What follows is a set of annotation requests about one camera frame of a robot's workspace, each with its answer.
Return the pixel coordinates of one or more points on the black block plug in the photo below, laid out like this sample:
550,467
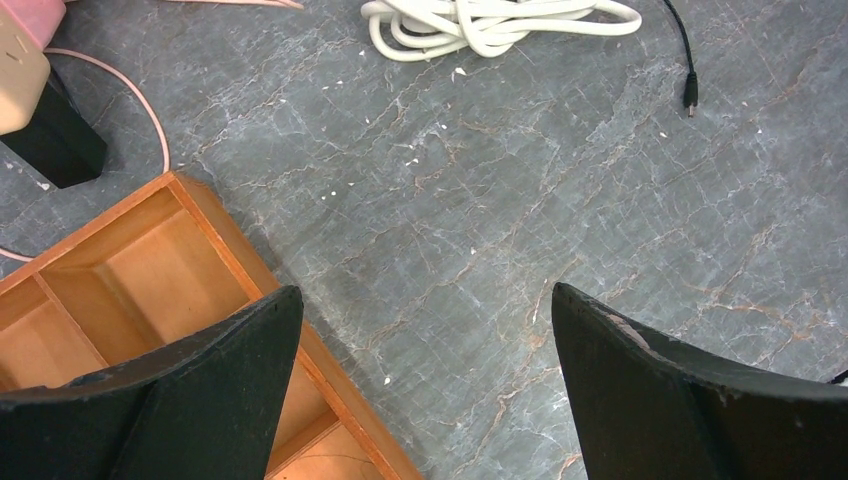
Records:
58,142

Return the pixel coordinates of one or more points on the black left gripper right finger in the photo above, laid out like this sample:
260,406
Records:
649,406

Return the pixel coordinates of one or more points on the beige cube adapter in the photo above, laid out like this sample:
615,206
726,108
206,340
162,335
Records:
24,73

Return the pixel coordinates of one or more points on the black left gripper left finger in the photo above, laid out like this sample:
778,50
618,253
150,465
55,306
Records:
204,407

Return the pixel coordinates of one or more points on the pink triangular power strip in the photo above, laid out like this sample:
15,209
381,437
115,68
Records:
40,19

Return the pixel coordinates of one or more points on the orange wooden tray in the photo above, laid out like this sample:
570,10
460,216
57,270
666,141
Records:
164,263

